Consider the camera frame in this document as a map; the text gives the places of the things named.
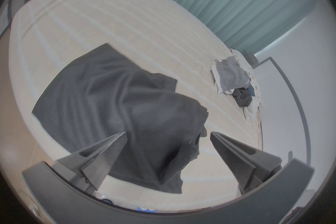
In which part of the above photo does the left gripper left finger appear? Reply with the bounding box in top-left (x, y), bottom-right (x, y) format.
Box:
top-left (55, 132), bottom-right (128, 191)

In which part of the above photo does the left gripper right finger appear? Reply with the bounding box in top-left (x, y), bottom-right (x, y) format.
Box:
top-left (210, 131), bottom-right (283, 195)

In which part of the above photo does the black T-shirt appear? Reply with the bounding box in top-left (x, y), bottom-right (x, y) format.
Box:
top-left (31, 43), bottom-right (209, 194)

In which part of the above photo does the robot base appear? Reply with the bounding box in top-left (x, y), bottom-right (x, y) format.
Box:
top-left (93, 190), bottom-right (160, 213)

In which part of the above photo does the pile of clothes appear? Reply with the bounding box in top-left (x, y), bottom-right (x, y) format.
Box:
top-left (211, 56), bottom-right (259, 121)

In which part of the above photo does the bed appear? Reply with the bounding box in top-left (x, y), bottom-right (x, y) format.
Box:
top-left (8, 0), bottom-right (313, 214)

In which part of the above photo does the white printed pillow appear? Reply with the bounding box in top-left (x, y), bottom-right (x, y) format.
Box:
top-left (230, 48), bottom-right (263, 113)

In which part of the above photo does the grey bedside table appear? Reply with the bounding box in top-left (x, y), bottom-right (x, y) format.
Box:
top-left (243, 51), bottom-right (259, 64)

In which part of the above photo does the blue-green curtain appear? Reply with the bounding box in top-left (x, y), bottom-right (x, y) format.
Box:
top-left (168, 0), bottom-right (319, 54)

